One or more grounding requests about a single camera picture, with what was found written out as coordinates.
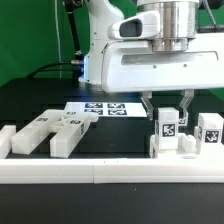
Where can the white chair seat part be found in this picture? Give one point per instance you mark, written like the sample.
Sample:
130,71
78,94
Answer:
188,148

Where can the white chair back frame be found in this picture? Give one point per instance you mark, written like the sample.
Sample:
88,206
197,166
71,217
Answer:
68,129

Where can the white tag sheet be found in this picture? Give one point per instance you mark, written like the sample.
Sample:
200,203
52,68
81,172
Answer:
107,109

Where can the white left fence block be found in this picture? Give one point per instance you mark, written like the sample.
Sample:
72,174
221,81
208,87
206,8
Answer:
6,133

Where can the white front fence bar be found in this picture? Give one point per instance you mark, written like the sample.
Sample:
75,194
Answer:
102,171

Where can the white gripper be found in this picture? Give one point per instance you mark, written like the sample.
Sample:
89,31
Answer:
132,66

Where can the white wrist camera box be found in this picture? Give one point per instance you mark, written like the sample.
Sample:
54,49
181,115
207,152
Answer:
144,25

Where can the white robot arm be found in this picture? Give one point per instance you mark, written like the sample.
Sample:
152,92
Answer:
160,48

